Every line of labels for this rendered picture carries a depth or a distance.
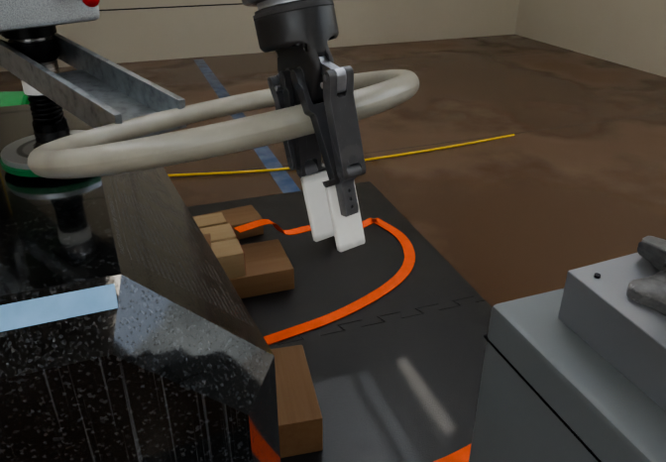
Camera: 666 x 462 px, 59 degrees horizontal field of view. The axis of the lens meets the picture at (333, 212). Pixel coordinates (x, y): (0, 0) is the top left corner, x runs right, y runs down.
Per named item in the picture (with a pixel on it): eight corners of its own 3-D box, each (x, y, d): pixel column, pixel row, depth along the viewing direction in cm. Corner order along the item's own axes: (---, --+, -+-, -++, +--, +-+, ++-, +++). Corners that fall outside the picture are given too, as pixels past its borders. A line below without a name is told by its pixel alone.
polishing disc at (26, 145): (126, 139, 135) (125, 134, 134) (67, 173, 117) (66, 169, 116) (46, 131, 140) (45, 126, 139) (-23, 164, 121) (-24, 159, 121)
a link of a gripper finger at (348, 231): (350, 174, 57) (354, 174, 56) (362, 241, 59) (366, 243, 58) (323, 182, 56) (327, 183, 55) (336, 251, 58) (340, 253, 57)
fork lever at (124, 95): (-55, 43, 127) (-61, 19, 125) (36, 32, 140) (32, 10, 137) (95, 152, 87) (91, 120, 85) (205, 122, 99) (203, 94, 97)
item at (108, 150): (-17, 176, 79) (-25, 155, 78) (266, 102, 110) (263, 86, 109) (151, 191, 43) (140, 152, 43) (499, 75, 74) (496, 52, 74)
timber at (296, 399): (323, 450, 157) (322, 417, 151) (277, 459, 154) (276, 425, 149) (303, 374, 183) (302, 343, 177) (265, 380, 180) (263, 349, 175)
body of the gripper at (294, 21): (350, -12, 52) (368, 93, 54) (306, 3, 59) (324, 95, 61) (273, 0, 48) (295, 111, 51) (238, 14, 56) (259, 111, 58)
